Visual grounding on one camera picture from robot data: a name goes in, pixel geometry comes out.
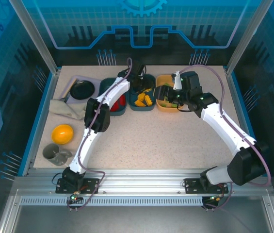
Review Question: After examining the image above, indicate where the long red lego brick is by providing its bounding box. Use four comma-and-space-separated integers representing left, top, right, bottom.
110, 103, 125, 113

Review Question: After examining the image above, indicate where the cream yellow plastic container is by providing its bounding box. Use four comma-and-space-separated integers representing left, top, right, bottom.
156, 74, 186, 113

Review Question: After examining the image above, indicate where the teal plastic container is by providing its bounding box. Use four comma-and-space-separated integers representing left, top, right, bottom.
98, 77, 128, 117
128, 73, 157, 112

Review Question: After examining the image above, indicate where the lavender tray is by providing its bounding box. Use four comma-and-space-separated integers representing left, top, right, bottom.
59, 75, 101, 108

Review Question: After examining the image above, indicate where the black bowl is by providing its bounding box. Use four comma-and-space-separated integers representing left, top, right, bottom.
70, 80, 96, 100

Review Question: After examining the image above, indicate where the wooden stick utensil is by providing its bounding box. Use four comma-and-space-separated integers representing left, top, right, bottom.
61, 78, 77, 100

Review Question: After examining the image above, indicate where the beige cloth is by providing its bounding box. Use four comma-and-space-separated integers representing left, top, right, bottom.
48, 99, 89, 120

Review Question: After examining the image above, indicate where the yellow bowl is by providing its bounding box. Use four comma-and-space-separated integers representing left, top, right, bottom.
51, 124, 75, 145

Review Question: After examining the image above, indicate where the small circuit board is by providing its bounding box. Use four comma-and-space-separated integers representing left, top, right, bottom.
68, 191, 84, 202
206, 195, 223, 204

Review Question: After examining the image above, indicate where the grey mug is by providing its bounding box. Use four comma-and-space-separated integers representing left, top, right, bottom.
42, 143, 73, 166

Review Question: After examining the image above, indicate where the blue table edge strip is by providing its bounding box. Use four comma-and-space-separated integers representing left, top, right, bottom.
17, 72, 55, 177

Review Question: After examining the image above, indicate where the aluminium frame post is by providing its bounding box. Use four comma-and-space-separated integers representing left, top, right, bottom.
8, 0, 62, 75
225, 0, 274, 75

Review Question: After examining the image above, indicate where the aluminium front rail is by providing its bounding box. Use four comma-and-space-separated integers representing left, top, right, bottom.
12, 168, 274, 195

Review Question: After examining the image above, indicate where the slotted cable duct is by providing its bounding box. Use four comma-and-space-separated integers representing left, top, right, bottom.
19, 196, 204, 207

